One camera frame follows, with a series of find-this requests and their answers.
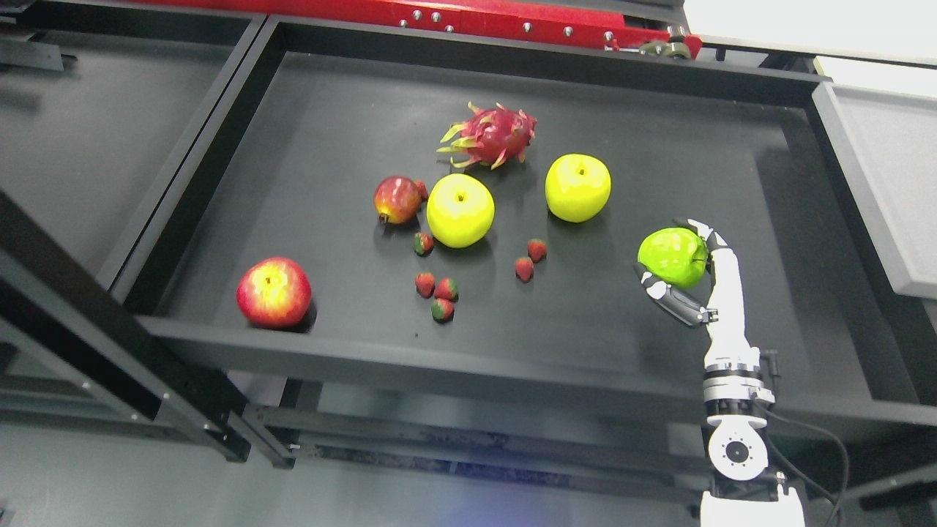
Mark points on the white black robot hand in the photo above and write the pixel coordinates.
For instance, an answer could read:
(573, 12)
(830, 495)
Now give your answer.
(723, 313)

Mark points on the green apple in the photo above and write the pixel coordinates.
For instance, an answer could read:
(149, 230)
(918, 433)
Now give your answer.
(676, 254)

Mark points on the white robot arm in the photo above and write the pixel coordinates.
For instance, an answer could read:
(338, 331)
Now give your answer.
(746, 489)

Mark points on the yellow apple right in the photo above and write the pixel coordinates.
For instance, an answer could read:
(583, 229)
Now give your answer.
(577, 187)

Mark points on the yellow apple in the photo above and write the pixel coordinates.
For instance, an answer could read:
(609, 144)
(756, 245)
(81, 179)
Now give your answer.
(577, 187)
(460, 210)

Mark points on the yellow apple left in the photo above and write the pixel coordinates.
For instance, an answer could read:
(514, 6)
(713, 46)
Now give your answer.
(460, 210)

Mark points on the large red apple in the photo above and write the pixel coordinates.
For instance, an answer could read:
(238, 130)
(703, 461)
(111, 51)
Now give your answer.
(275, 293)

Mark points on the dragon fruit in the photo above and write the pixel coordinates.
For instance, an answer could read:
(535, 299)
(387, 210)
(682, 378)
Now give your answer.
(491, 136)

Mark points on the red metal beam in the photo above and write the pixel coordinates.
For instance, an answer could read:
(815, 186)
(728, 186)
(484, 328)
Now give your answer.
(511, 20)

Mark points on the strawberry behind pomegranate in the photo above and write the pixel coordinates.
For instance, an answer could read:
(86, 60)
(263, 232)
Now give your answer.
(422, 189)

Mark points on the small red pomegranate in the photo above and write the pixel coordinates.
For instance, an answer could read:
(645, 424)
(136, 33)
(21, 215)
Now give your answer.
(396, 200)

